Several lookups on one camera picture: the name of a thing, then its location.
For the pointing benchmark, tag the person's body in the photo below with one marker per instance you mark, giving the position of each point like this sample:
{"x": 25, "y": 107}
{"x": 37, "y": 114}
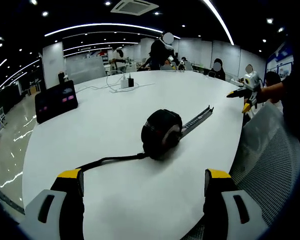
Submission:
{"x": 293, "y": 100}

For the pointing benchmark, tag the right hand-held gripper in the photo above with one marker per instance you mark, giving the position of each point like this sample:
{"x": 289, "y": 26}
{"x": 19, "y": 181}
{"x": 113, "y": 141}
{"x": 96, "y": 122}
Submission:
{"x": 251, "y": 82}

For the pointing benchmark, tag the black charger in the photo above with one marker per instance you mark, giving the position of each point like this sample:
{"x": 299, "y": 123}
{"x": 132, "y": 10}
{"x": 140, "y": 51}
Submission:
{"x": 131, "y": 82}

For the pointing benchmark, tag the white charger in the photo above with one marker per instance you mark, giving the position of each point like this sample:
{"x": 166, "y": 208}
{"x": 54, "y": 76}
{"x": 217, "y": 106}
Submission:
{"x": 124, "y": 82}

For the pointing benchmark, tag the person's right forearm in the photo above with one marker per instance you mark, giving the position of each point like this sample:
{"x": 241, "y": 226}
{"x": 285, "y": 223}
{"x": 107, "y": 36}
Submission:
{"x": 272, "y": 90}

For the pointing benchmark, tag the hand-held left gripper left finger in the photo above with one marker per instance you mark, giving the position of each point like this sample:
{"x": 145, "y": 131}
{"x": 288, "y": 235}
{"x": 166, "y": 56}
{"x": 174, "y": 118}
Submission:
{"x": 54, "y": 200}

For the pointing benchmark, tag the grey mesh office chair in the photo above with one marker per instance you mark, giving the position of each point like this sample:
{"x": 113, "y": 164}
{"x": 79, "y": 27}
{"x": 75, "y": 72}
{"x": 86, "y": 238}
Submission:
{"x": 270, "y": 160}

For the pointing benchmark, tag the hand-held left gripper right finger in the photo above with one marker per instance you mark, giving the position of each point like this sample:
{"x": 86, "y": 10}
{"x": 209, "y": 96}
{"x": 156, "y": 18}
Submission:
{"x": 227, "y": 200}

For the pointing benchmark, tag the black tape measure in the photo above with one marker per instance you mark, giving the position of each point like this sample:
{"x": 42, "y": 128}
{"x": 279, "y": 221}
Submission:
{"x": 162, "y": 133}

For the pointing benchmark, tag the black tablet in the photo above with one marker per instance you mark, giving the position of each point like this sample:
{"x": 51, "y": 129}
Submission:
{"x": 56, "y": 101}

